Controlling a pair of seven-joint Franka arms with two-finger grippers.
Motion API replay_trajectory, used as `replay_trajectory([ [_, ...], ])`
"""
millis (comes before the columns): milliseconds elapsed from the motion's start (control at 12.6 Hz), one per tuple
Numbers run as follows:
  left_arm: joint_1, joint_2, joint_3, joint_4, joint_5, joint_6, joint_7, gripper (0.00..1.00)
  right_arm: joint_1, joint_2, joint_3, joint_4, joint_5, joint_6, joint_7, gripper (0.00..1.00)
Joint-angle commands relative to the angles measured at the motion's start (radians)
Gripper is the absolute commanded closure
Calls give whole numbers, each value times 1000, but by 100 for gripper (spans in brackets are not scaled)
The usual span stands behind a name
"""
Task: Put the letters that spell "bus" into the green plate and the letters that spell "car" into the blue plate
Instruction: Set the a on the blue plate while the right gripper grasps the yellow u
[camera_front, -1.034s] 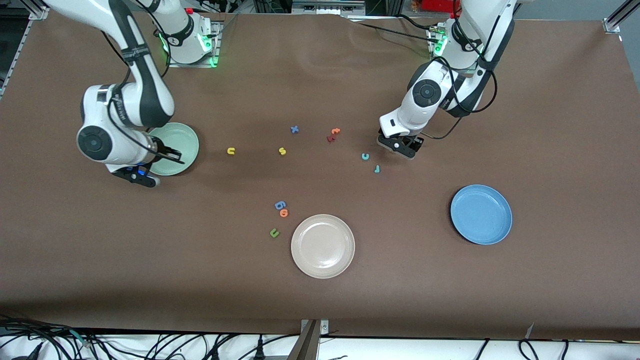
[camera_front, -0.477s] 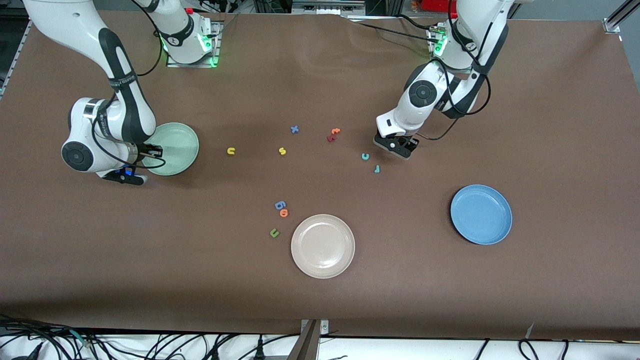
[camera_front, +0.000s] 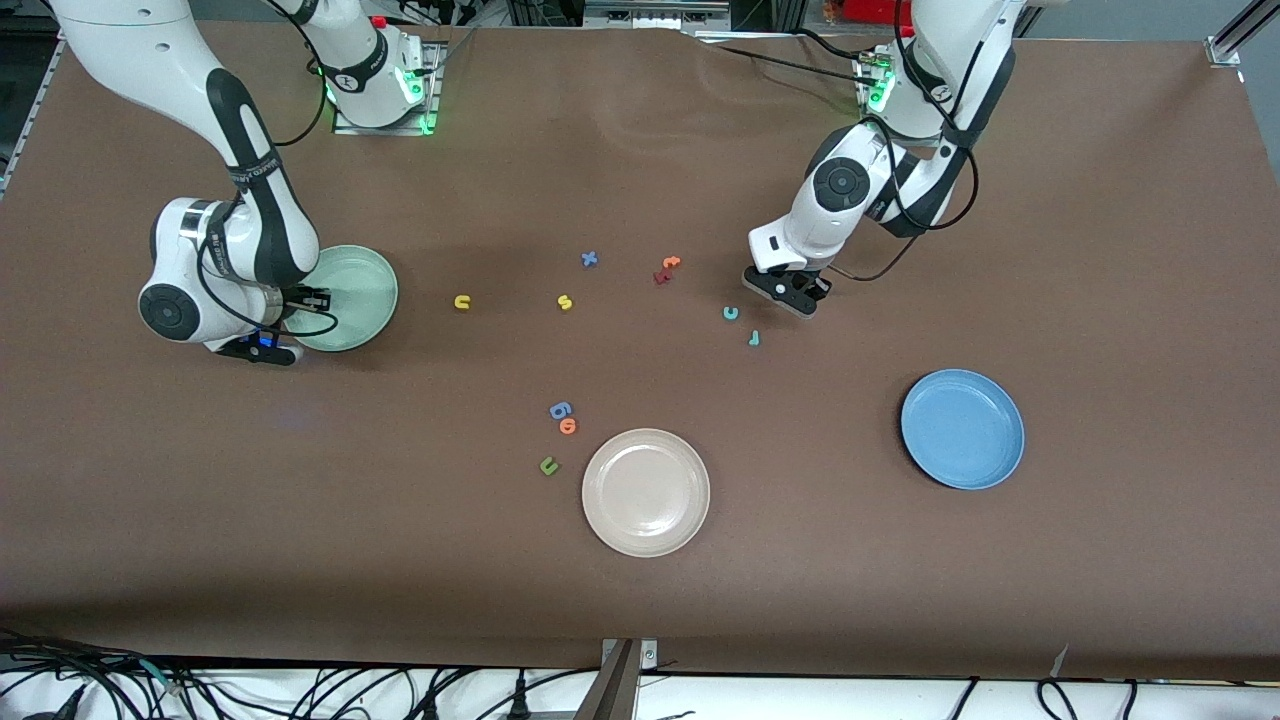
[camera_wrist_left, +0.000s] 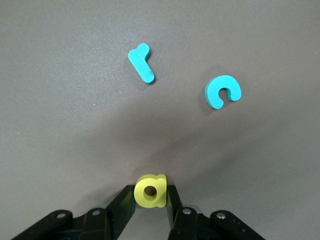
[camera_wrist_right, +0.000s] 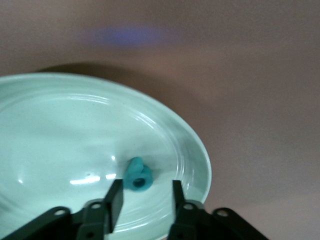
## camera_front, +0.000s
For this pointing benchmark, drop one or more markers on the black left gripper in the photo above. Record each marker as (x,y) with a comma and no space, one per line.
(815,283)

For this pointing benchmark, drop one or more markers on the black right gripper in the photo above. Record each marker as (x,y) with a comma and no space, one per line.
(298,298)

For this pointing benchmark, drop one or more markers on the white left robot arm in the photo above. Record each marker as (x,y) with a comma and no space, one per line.
(815,225)

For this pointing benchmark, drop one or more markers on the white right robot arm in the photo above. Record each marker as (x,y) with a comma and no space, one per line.
(130,40)

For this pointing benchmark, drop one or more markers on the green plate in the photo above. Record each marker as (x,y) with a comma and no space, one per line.
(360,290)

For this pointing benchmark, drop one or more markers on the blue plate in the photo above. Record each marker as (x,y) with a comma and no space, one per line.
(962,428)

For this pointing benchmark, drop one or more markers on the beige plate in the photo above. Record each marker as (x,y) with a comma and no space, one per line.
(645,492)

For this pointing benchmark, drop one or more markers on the red box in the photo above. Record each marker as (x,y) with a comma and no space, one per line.
(870,10)

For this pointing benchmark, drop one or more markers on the silver device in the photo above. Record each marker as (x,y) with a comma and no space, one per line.
(650,12)

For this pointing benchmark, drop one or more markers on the white paper tag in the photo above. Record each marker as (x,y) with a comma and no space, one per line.
(1061,662)

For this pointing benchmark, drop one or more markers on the aluminium corner profile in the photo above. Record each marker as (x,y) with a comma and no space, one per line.
(1235,35)

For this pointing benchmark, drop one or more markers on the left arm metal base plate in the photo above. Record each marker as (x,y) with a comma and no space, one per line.
(866,138)

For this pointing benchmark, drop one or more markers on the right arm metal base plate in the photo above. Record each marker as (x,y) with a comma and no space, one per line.
(435,100)

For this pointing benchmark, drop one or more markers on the metal camera post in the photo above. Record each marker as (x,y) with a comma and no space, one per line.
(620,690)

